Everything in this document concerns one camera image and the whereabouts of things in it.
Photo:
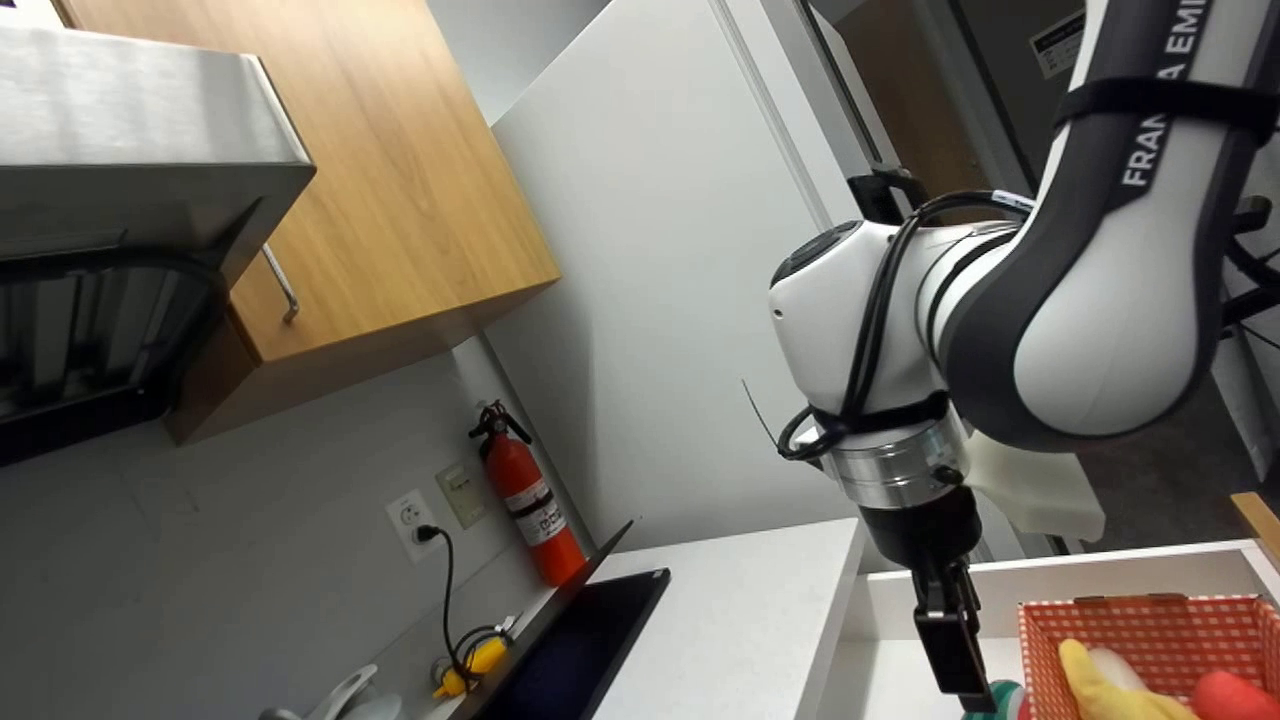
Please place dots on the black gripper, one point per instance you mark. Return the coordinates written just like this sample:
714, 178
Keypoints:
920, 532

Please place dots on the green pear plush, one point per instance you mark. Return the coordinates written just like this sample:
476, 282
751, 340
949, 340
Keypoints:
996, 700

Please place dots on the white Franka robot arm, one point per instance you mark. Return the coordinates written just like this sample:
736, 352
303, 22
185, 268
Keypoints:
1120, 307

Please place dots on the yellow banana plush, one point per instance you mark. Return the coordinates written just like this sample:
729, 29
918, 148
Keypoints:
1105, 681

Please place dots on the orange checkered toy basket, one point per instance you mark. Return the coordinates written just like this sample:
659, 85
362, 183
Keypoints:
1147, 632

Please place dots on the round red-orange plush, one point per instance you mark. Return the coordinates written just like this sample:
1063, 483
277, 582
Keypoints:
1235, 697

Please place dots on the black glass cooktop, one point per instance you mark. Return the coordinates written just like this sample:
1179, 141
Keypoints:
573, 655

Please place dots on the red fire extinguisher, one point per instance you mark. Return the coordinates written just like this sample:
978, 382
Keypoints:
525, 501

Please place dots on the tall white cabinet panel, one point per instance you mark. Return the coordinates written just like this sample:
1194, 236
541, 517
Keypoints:
640, 265

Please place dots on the brown wooden door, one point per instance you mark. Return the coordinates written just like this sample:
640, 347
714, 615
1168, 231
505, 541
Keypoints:
920, 92

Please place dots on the white label sticker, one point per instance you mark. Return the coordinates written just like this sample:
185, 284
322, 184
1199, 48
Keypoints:
1063, 44

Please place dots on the white faucet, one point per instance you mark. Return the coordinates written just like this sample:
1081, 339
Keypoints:
341, 697

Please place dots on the stainless steel range hood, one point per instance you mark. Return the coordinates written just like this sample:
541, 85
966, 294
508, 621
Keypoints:
122, 226

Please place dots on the white wall switch plate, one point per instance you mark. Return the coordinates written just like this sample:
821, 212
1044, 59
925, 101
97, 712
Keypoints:
465, 493

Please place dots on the white wall outlet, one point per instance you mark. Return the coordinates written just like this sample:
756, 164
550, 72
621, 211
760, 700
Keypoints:
414, 520

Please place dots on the wooden wall cabinet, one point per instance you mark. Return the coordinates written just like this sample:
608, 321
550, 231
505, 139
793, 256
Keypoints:
403, 184

